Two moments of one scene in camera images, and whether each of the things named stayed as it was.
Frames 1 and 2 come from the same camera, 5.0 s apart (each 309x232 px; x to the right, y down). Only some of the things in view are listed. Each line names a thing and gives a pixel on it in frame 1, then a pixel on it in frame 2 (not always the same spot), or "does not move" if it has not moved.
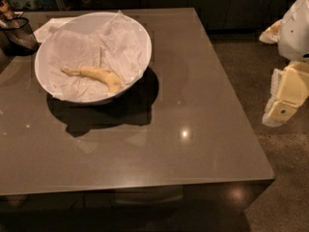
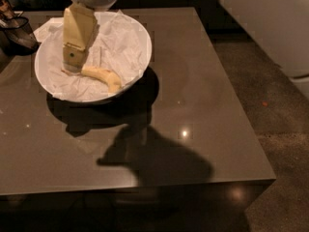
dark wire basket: x=16 y=36 does not move
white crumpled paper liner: x=111 y=41 does not move
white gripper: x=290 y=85 to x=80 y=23
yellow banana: x=100 y=74 does not move
